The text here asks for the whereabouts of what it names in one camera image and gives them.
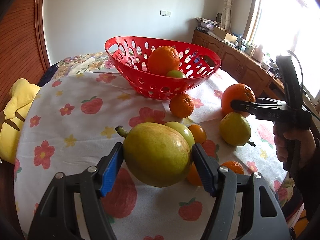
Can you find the cardboard box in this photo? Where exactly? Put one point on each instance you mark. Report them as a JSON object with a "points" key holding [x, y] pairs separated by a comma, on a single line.
{"points": [[224, 35]]}

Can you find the person's right hand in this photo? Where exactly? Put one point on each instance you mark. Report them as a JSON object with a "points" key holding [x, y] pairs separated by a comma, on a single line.
{"points": [[307, 144]]}

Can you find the mandarin orange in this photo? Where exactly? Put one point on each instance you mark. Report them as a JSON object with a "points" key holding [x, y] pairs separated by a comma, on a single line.
{"points": [[181, 105], [235, 166]]}

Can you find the yellow plush toy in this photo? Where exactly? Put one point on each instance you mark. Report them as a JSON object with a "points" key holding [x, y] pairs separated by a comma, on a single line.
{"points": [[22, 95]]}

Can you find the large green pear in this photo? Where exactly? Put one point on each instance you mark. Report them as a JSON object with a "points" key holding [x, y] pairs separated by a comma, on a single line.
{"points": [[235, 130]]}

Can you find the green apple front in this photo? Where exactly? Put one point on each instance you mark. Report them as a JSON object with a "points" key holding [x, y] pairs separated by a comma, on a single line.
{"points": [[176, 74]]}

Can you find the pink bottle on sideboard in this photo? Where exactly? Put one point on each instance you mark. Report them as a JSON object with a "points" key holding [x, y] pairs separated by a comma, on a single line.
{"points": [[258, 53]]}

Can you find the white wall switch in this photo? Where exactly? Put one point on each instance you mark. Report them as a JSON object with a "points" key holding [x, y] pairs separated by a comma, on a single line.
{"points": [[165, 13]]}

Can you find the wooden sideboard cabinet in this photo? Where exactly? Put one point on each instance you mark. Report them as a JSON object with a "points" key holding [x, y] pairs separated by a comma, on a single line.
{"points": [[242, 67]]}

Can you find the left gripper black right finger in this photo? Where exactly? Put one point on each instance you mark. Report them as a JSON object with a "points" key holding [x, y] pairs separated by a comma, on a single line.
{"points": [[206, 167]]}

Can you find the large orange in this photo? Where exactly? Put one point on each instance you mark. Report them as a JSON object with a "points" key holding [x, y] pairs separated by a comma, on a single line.
{"points": [[162, 60], [237, 91]]}

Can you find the stack of items on sideboard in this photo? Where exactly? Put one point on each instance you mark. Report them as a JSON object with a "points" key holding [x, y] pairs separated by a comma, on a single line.
{"points": [[206, 24]]}

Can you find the red perforated plastic basket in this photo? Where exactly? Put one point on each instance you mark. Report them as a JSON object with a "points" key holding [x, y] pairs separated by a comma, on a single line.
{"points": [[130, 54]]}

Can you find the small kumquat orange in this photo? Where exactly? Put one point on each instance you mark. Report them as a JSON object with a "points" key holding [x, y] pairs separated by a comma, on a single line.
{"points": [[198, 133]]}

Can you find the white fruit-print tablecloth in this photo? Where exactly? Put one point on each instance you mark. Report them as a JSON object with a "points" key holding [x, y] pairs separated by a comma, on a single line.
{"points": [[71, 125]]}

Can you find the mandarin orange front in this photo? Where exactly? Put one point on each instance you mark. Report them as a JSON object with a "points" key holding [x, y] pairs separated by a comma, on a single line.
{"points": [[181, 105]]}

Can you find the floral bed quilt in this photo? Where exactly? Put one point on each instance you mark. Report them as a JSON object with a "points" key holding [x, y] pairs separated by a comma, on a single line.
{"points": [[77, 65]]}

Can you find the window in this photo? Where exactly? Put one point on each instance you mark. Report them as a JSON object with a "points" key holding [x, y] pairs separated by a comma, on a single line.
{"points": [[293, 25]]}

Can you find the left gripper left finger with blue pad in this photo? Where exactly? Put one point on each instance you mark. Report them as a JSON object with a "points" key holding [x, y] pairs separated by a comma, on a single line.
{"points": [[109, 167]]}

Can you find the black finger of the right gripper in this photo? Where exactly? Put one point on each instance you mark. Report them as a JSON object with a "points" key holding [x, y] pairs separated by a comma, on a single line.
{"points": [[244, 106]]}

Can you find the floral patterned curtain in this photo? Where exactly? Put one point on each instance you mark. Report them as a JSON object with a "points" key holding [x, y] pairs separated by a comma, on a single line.
{"points": [[226, 15]]}

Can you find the yellow-green pear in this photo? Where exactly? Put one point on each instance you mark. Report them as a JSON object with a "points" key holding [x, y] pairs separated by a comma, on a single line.
{"points": [[156, 154]]}

